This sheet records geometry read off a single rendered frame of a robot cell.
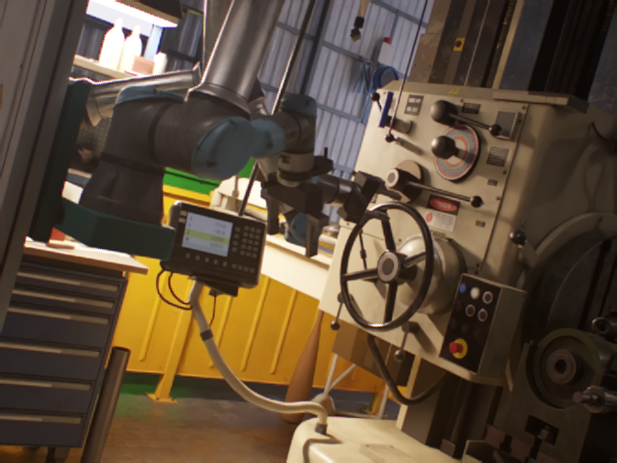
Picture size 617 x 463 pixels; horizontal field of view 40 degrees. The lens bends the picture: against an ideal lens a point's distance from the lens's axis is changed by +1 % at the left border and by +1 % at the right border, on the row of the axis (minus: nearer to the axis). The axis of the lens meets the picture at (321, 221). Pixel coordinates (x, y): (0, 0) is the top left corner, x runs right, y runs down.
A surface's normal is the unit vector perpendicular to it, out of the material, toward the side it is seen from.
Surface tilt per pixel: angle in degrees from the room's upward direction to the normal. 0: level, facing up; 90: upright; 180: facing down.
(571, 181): 90
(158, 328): 90
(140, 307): 90
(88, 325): 90
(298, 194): 113
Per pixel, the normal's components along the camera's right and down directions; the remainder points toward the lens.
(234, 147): 0.80, 0.38
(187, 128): -0.38, -0.25
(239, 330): 0.58, 0.19
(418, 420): -0.77, -0.19
